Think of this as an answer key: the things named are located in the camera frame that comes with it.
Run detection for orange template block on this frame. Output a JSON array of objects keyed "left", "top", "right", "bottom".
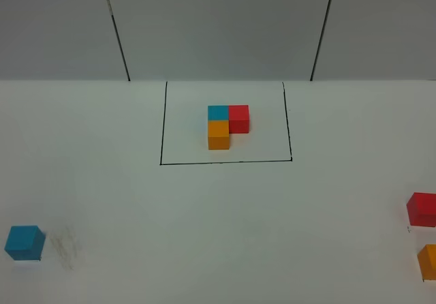
[{"left": 208, "top": 120, "right": 230, "bottom": 150}]

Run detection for blue template block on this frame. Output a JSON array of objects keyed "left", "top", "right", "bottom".
[{"left": 208, "top": 106, "right": 229, "bottom": 121}]

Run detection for red template block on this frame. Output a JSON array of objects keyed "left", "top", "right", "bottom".
[{"left": 228, "top": 105, "right": 250, "bottom": 134}]

